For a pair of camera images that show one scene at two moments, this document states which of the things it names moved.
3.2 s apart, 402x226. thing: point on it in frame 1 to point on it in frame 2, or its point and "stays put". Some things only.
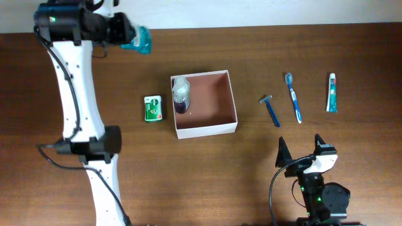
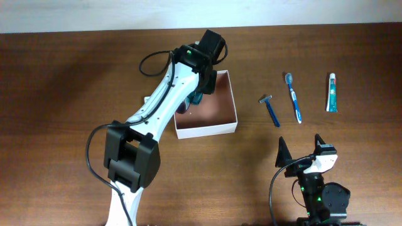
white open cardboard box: (211, 110) stays put
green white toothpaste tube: (331, 102) stays put
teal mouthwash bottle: (141, 43) to (195, 98)
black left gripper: (123, 24) to (210, 85)
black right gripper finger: (318, 138) stays put
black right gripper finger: (284, 155) stays put
